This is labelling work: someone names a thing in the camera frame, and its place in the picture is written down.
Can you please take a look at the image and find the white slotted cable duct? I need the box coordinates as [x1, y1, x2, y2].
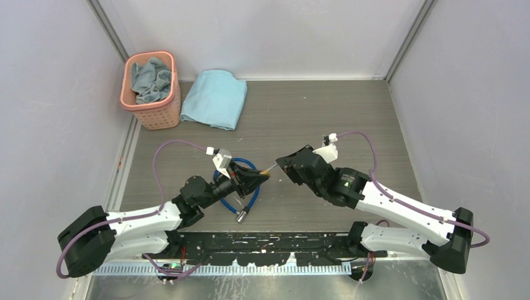
[92, 262, 352, 276]

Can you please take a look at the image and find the grey-blue cloth in basket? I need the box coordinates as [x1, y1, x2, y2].
[131, 57, 173, 104]

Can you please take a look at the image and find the folded light blue towel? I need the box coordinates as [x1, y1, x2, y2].
[180, 70, 248, 131]

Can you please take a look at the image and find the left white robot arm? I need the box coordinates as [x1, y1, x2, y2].
[56, 160, 270, 279]

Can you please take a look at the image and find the purple cable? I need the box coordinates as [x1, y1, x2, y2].
[56, 139, 216, 283]
[331, 131, 491, 283]

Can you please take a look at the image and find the small brass padlock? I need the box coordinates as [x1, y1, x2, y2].
[259, 169, 271, 178]

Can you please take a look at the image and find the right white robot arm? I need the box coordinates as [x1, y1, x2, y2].
[276, 145, 473, 274]

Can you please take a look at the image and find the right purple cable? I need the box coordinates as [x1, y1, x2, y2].
[331, 131, 491, 283]

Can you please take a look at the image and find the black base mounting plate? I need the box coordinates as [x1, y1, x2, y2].
[155, 232, 367, 267]

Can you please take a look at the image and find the blue cable bike lock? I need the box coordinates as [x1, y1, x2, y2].
[212, 157, 261, 224]

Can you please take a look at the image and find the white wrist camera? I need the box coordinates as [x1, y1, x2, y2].
[312, 133, 338, 163]
[206, 146, 232, 178]

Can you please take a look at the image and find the pink plastic laundry basket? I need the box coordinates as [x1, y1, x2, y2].
[119, 51, 181, 130]

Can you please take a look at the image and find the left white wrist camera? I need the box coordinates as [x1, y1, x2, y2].
[206, 146, 232, 178]

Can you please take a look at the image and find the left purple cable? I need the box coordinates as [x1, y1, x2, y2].
[56, 139, 216, 283]

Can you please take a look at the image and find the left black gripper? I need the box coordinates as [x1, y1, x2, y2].
[199, 159, 268, 209]

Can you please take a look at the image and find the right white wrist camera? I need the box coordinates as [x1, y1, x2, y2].
[312, 133, 338, 163]

